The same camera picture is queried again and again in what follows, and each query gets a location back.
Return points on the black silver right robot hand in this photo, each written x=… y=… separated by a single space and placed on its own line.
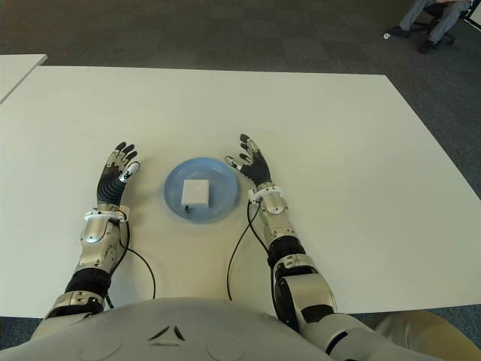
x=257 y=169

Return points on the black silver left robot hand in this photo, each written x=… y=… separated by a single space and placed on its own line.
x=109 y=188

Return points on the white charger block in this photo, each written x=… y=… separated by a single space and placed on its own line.
x=195 y=192

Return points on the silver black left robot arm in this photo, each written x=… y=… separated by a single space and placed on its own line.
x=94 y=229

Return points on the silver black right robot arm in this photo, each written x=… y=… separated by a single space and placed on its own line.
x=278 y=210

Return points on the blue plastic plate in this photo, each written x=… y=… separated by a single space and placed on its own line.
x=221 y=188

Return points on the white side table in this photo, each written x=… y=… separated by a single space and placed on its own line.
x=15 y=71

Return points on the silver robot torso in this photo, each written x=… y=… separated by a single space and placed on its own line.
x=169 y=331

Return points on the seated person in grey trousers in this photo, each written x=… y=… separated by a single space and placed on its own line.
x=445 y=19

